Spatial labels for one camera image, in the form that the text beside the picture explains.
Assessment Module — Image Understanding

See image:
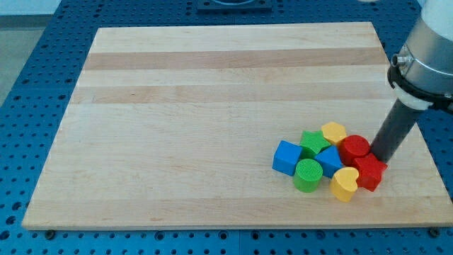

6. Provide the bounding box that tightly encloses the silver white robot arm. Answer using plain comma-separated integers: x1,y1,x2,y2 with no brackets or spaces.
388,0,452,112

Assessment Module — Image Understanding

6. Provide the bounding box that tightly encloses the green star block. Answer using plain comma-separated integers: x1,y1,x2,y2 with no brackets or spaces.
300,130,331,159

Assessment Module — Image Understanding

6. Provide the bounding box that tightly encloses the yellow hexagon block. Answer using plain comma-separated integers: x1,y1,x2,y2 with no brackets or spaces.
321,122,348,145

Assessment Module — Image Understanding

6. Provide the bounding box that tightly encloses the red star block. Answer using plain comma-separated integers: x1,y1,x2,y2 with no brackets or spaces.
352,153,388,192

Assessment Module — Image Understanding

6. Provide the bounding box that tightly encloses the wooden board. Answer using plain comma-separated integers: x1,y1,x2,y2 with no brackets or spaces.
22,22,452,231

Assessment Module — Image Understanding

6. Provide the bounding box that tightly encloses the blue cube block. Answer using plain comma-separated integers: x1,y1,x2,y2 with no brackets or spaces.
272,140,303,176

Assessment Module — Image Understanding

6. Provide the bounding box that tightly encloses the green cylinder block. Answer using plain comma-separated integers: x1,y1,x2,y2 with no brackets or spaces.
293,159,323,193

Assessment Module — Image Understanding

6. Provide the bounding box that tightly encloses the blue triangle block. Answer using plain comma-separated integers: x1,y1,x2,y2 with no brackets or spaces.
314,146,343,178

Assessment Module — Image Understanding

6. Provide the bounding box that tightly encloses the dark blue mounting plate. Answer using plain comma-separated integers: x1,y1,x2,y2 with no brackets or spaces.
195,0,273,11

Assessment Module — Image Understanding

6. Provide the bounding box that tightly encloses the red cylinder block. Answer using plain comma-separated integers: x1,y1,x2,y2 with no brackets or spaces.
338,135,370,166

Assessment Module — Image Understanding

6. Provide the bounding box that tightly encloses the yellow heart block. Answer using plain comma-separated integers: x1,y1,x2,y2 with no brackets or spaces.
329,166,359,203

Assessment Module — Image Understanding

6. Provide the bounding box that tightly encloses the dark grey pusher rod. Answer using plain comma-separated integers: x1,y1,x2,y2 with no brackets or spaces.
371,99,423,163

